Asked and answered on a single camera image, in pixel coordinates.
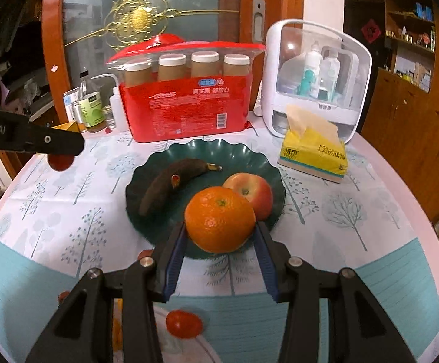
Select yellow cardboard box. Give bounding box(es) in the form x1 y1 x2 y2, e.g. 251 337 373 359
54 121 81 133

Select small red cherry tomato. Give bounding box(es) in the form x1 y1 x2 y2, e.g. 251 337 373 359
47 154 75 172

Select overripe dark banana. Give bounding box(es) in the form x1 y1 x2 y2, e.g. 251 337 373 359
138 158 223 217

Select dark red lychee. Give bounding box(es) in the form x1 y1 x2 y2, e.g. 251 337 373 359
137 249 153 260

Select red yellow apple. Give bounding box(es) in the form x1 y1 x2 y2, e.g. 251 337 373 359
223 172 274 221

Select white cosmetics storage box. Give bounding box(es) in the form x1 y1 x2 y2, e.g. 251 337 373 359
260 19 372 142

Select large orange mandarin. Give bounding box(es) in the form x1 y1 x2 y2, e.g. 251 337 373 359
184 186 256 254

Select white squeeze bottle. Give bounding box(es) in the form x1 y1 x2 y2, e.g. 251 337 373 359
91 73 129 132

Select dark red plum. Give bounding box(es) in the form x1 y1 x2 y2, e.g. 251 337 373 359
58 291 70 305

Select dark green scalloped plate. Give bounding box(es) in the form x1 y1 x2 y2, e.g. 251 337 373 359
126 139 285 259

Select small orange mandarin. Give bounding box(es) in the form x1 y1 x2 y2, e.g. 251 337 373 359
112 298 123 352

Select green label clear bottle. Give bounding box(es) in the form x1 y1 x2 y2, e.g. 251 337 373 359
78 70 106 133

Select yellow tissue pack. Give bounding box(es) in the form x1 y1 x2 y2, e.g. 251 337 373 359
278 104 348 184

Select red paper cup package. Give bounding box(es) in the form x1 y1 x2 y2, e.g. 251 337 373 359
107 34 266 142

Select white blue medicine box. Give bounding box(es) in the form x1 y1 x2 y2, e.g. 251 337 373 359
64 88 82 124

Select round white placemat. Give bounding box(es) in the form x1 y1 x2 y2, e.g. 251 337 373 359
113 306 221 363

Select small glass jar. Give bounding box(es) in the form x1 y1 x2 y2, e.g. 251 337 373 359
102 105 116 130

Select wooden cabinet right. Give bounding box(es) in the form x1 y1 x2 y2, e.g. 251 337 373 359
361 8 439 221

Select wooden glass door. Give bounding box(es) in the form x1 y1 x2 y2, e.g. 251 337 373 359
41 0 305 122

